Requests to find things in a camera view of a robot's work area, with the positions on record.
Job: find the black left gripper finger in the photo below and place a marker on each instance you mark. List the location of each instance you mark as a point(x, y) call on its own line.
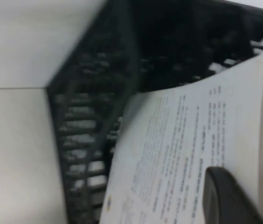
point(229, 200)

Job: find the white self-driving book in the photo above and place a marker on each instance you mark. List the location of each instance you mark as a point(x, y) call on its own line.
point(192, 128)

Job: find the black perforated book stand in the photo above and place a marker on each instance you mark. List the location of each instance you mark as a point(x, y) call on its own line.
point(112, 70)

